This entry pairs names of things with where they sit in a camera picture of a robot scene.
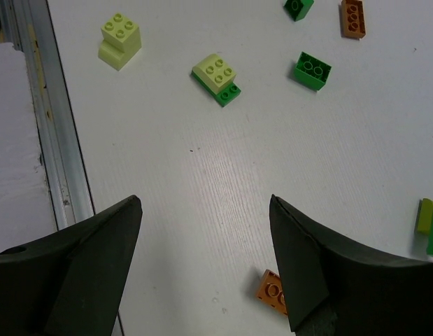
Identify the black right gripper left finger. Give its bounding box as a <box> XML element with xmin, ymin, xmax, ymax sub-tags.
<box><xmin>0</xmin><ymin>195</ymin><xmax>143</xmax><ymax>335</ymax></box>

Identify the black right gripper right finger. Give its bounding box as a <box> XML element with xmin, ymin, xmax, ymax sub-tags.
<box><xmin>269</xmin><ymin>196</ymin><xmax>433</xmax><ymax>335</ymax></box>

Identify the green two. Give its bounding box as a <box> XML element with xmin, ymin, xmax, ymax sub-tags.
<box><xmin>293</xmin><ymin>52</ymin><xmax>332</xmax><ymax>91</ymax></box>

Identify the pale yellow on green lego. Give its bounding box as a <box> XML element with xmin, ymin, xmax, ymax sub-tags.
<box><xmin>191</xmin><ymin>54</ymin><xmax>241</xmax><ymax>107</ymax></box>

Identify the pale yellow stepped lego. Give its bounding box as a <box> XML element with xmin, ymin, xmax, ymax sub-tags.
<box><xmin>98</xmin><ymin>13</ymin><xmax>141</xmax><ymax>71</ymax></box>

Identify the brown lego brick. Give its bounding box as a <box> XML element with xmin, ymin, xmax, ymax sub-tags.
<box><xmin>341</xmin><ymin>0</ymin><xmax>366</xmax><ymax>39</ymax></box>

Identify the small green printed lego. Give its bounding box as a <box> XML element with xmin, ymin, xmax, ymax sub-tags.
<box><xmin>283</xmin><ymin>0</ymin><xmax>314</xmax><ymax>22</ymax></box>

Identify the orange lego brick with lime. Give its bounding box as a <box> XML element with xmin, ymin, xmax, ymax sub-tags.
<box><xmin>255</xmin><ymin>269</ymin><xmax>288</xmax><ymax>316</ymax></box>

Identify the green lime long lego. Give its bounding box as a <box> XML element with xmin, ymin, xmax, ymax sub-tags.
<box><xmin>416</xmin><ymin>198</ymin><xmax>433</xmax><ymax>257</ymax></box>

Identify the aluminium table edge rail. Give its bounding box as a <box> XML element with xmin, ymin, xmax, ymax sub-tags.
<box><xmin>0</xmin><ymin>1</ymin><xmax>94</xmax><ymax>229</ymax></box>

